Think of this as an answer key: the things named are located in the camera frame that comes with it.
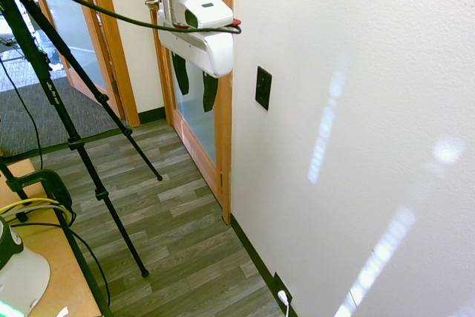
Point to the black camera tripod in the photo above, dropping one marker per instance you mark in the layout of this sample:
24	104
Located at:
52	90

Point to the black wall outlet plate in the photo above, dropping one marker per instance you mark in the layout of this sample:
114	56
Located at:
279	283

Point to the black table clamp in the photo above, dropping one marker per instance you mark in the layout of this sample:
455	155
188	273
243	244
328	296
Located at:
55	185

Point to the wooden door with glass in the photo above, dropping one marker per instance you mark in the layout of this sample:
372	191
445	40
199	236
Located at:
223	127

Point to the wooden door frame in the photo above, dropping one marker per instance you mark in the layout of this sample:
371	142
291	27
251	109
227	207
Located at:
118	57

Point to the black light switch plate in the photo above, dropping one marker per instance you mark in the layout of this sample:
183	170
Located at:
263	88

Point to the red button on wrist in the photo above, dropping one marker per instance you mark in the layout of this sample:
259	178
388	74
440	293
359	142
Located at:
236	22

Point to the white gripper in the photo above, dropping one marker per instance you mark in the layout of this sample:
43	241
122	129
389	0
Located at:
208	48

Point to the dark baseboard strip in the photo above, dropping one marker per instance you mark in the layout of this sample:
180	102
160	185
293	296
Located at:
252	248

